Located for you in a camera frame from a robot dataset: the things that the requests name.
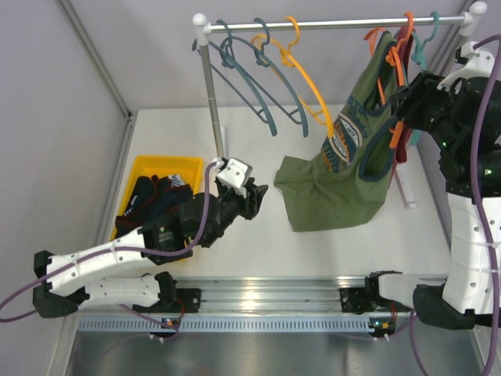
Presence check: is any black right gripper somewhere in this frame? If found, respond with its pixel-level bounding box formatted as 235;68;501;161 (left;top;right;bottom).
389;69;463;149

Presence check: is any orange plastic hanger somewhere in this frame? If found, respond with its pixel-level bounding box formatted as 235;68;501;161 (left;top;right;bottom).
364;12;414;149

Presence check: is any olive green tank top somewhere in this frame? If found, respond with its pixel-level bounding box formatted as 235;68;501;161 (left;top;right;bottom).
274;31;398;233

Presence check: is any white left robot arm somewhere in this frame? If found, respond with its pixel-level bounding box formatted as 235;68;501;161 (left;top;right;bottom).
32;178;269;318

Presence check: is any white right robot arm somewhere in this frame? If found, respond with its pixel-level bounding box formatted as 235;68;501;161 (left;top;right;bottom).
365;72;500;330

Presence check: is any dark red tank top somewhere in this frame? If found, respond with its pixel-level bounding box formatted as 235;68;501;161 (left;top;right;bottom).
394;27;413;168

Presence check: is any teal plastic hanger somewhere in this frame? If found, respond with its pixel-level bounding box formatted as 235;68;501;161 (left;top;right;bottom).
407;11;440;147

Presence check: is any grey-blue hanger leftmost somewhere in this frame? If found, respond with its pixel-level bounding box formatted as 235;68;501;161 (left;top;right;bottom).
190;17;279;136

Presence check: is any grey-blue hanger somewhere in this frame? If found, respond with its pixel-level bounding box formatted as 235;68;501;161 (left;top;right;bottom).
218;16;310;138
190;17;279;136

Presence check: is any yellow plastic hanger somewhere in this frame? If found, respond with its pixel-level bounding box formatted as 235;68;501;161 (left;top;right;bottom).
250;16;336;137

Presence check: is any yellow plastic bin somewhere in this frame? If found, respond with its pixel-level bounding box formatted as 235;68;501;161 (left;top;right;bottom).
111;155;204;239

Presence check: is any dark striped clothes pile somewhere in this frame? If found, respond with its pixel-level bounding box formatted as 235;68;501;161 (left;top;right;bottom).
114;174;193;238

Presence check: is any white metal clothes rack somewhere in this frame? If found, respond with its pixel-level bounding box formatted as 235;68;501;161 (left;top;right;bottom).
192;0;488;211

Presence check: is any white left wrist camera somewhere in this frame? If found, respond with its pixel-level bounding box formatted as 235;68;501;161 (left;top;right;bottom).
212;157;253;198

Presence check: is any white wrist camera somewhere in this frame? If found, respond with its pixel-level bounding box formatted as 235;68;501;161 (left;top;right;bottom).
212;157;253;198
437;42;495;92

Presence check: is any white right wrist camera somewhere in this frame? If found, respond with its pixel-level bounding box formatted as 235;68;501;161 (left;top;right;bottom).
437;42;495;92

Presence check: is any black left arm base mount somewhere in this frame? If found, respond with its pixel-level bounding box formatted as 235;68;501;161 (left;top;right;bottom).
171;288;202;313

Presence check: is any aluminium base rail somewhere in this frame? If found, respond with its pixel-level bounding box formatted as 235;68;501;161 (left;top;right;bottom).
63;276;409;338

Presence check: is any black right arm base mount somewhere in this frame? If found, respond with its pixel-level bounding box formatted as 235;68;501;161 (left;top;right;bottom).
339;287;374;315

